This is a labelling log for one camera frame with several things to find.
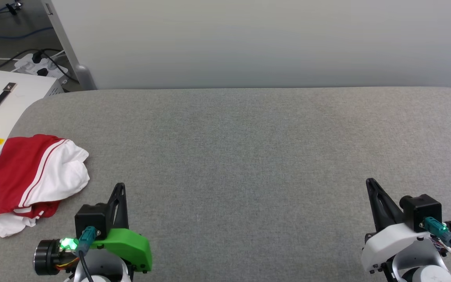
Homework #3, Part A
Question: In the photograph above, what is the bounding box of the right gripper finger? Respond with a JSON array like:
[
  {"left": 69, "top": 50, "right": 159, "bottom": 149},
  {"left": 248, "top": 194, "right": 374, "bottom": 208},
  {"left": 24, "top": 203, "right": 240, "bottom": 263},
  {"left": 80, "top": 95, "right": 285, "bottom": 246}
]
[{"left": 366, "top": 178, "right": 405, "bottom": 232}]

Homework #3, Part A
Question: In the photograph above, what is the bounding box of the red and white garment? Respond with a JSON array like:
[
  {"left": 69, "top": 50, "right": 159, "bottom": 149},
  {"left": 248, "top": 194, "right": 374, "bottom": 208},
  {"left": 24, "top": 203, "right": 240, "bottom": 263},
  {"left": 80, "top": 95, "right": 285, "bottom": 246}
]
[{"left": 0, "top": 134, "right": 90, "bottom": 238}]

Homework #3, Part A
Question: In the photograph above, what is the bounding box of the white partition panel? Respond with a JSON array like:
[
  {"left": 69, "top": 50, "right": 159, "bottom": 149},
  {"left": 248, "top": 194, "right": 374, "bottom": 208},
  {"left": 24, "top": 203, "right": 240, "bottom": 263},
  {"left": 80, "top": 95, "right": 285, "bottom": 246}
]
[{"left": 41, "top": 0, "right": 451, "bottom": 90}]

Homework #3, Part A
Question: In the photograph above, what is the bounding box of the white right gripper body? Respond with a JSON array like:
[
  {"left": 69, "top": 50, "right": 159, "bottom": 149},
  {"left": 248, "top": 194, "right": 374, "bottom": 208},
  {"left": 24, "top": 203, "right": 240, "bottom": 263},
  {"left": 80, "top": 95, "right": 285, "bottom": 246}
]
[{"left": 361, "top": 219, "right": 451, "bottom": 275}]

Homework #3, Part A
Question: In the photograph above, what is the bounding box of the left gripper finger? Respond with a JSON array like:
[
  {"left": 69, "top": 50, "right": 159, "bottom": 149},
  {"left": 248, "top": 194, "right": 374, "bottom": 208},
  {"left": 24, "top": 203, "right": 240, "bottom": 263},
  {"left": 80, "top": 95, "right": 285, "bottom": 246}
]
[{"left": 107, "top": 183, "right": 129, "bottom": 230}]

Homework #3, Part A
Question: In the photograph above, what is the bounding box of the blue floor cable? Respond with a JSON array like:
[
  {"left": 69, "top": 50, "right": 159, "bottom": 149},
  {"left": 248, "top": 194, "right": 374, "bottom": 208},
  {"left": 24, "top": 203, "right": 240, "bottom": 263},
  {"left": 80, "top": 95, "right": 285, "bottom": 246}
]
[{"left": 0, "top": 6, "right": 54, "bottom": 40}]

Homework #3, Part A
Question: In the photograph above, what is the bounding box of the white power strip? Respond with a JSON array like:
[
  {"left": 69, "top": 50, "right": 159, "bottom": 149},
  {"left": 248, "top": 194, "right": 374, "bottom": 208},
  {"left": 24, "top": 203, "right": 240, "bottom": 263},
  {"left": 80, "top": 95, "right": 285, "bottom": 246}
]
[{"left": 13, "top": 52, "right": 70, "bottom": 81}]

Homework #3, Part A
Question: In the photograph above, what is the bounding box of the right arm teal-plug black cable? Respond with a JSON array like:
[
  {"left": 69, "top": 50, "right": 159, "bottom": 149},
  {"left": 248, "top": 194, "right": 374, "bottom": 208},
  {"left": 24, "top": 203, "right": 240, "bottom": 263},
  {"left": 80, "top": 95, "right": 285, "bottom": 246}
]
[{"left": 422, "top": 217, "right": 451, "bottom": 273}]

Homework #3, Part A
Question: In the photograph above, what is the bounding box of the white metal equipment box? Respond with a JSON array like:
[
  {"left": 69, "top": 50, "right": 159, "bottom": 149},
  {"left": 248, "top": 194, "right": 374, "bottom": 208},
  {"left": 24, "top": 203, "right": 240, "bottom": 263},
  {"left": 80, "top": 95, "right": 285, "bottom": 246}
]
[{"left": 0, "top": 69, "right": 65, "bottom": 177}]

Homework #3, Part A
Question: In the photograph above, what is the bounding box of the black floor cable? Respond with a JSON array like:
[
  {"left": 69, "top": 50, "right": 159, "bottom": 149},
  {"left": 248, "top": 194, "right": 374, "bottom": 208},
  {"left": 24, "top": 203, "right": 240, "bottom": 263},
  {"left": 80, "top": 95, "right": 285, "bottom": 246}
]
[{"left": 0, "top": 48, "right": 79, "bottom": 83}]

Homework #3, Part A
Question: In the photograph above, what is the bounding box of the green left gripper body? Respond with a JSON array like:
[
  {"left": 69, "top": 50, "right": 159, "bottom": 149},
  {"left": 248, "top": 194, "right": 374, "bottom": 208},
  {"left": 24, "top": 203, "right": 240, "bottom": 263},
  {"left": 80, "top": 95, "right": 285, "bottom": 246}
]
[{"left": 34, "top": 228, "right": 153, "bottom": 275}]

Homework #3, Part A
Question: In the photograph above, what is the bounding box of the small black clamp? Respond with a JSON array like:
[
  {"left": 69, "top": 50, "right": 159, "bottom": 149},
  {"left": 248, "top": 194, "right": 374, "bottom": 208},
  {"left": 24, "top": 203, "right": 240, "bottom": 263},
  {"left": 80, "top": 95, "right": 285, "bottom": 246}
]
[{"left": 5, "top": 1, "right": 23, "bottom": 16}]

